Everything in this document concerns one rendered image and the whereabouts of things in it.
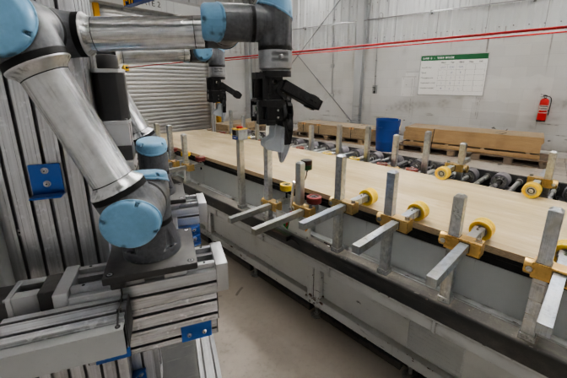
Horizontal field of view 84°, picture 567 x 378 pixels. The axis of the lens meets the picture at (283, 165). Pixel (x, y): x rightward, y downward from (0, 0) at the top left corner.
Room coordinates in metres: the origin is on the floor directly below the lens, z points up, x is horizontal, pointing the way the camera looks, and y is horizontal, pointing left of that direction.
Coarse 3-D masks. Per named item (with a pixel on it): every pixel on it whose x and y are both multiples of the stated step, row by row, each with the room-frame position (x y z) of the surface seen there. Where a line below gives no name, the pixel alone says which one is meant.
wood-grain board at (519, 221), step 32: (224, 160) 2.38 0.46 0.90; (256, 160) 2.38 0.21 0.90; (288, 160) 2.38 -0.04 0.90; (320, 160) 2.38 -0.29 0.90; (352, 160) 2.38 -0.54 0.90; (320, 192) 1.65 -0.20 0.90; (352, 192) 1.65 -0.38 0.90; (384, 192) 1.65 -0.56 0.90; (416, 192) 1.65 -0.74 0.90; (448, 192) 1.65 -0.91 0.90; (480, 192) 1.65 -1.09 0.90; (512, 192) 1.65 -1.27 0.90; (416, 224) 1.26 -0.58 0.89; (448, 224) 1.24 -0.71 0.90; (512, 224) 1.24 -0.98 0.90; (544, 224) 1.24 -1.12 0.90; (512, 256) 1.01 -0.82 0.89
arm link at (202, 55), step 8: (208, 48) 1.33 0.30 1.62; (120, 56) 1.20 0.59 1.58; (128, 56) 1.21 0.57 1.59; (136, 56) 1.23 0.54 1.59; (144, 56) 1.24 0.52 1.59; (152, 56) 1.25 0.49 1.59; (160, 56) 1.27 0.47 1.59; (168, 56) 1.28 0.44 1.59; (176, 56) 1.29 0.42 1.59; (184, 56) 1.31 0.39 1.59; (192, 56) 1.32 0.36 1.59; (200, 56) 1.31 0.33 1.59; (208, 56) 1.33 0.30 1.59; (120, 64) 1.23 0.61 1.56
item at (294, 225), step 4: (276, 212) 1.65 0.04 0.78; (280, 212) 1.63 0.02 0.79; (276, 216) 1.65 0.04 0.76; (292, 220) 1.56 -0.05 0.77; (296, 220) 1.54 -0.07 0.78; (292, 224) 1.56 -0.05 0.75; (296, 224) 1.54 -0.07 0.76; (284, 228) 1.60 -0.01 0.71; (288, 228) 1.58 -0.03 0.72; (292, 228) 1.56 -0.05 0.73; (296, 228) 1.54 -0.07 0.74; (292, 232) 1.56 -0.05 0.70; (296, 232) 1.54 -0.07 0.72; (300, 232) 1.52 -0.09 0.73; (304, 232) 1.50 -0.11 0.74; (308, 232) 1.48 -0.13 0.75; (300, 236) 1.51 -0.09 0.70; (304, 236) 1.50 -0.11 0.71; (308, 236) 1.48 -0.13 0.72
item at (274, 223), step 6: (318, 204) 1.58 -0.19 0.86; (294, 210) 1.49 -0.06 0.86; (300, 210) 1.49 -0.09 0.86; (282, 216) 1.42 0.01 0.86; (288, 216) 1.42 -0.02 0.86; (294, 216) 1.45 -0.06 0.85; (300, 216) 1.48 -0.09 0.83; (270, 222) 1.35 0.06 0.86; (276, 222) 1.36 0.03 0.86; (282, 222) 1.39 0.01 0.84; (252, 228) 1.29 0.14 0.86; (258, 228) 1.29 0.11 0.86; (264, 228) 1.31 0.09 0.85; (270, 228) 1.34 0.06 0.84; (252, 234) 1.29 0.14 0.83; (258, 234) 1.29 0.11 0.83
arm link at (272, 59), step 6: (258, 54) 0.73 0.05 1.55; (264, 54) 0.71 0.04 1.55; (270, 54) 0.70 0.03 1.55; (276, 54) 0.71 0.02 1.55; (282, 54) 0.70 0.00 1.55; (288, 54) 0.72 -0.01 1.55; (258, 60) 0.73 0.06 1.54; (264, 60) 0.71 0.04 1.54; (270, 60) 0.70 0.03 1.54; (276, 60) 0.70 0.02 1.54; (282, 60) 0.71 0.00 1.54; (288, 60) 0.72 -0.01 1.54; (258, 66) 0.74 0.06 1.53; (264, 66) 0.71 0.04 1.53; (270, 66) 0.70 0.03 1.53; (276, 66) 0.70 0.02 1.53; (282, 66) 0.71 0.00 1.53; (288, 66) 0.72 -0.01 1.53
